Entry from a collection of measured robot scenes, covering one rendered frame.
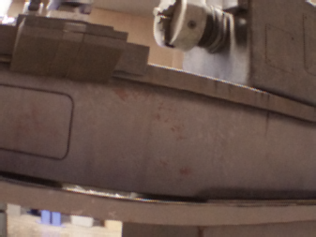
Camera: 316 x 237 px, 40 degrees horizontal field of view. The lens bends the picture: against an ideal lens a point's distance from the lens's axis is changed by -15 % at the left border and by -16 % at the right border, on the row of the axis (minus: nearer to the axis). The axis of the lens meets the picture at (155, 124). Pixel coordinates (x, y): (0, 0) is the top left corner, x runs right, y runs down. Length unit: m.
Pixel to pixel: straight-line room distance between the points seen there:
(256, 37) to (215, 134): 0.39
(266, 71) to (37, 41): 0.84
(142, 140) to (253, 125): 0.39
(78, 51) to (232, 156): 0.61
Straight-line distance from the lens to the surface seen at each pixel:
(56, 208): 1.16
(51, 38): 1.19
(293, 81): 1.76
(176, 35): 1.69
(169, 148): 1.44
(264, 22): 1.72
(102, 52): 1.24
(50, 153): 1.31
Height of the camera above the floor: 0.55
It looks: 5 degrees up
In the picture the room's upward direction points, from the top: 7 degrees clockwise
